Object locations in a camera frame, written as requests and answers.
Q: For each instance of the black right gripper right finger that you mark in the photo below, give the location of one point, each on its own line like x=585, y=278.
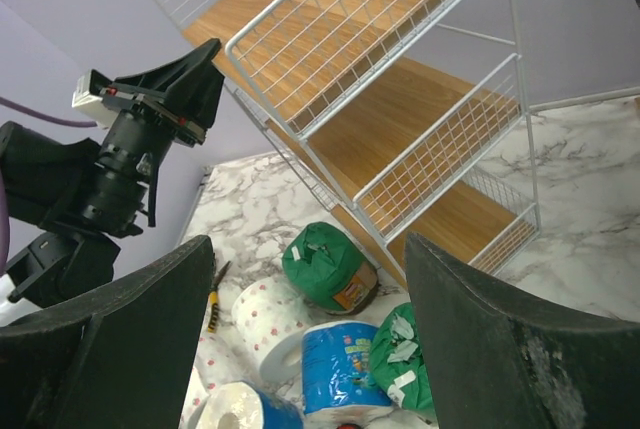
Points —
x=499, y=357

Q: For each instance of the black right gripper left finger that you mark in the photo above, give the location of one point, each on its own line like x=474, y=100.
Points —
x=119, y=356

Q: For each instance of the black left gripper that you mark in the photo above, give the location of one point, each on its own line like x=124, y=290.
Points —
x=176, y=102

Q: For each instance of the green roll front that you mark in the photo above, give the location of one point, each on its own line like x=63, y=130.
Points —
x=397, y=365

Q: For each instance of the green roll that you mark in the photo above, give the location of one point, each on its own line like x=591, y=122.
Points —
x=397, y=365
x=330, y=270

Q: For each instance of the green roll back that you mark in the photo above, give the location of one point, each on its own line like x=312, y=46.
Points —
x=330, y=270

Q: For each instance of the white wire wooden shelf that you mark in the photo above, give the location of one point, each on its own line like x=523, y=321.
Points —
x=387, y=144

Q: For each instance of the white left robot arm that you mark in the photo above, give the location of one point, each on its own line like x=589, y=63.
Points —
x=84, y=197

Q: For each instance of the pink dotted roll left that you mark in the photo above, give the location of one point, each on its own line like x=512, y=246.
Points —
x=214, y=365

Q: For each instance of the pink dotted roll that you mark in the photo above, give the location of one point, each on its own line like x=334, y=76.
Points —
x=214, y=365
x=272, y=317

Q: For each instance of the blue roll standing left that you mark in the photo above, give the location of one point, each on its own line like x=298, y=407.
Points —
x=242, y=405

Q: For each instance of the pink dotted roll centre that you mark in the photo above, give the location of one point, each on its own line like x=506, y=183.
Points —
x=272, y=317

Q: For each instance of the blue wrapped paper roll lying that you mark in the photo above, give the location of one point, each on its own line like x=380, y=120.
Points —
x=337, y=384

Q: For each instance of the red black utility knife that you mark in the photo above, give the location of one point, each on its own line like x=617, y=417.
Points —
x=349, y=425

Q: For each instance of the yellow handled pliers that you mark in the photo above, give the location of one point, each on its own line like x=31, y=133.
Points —
x=214, y=297

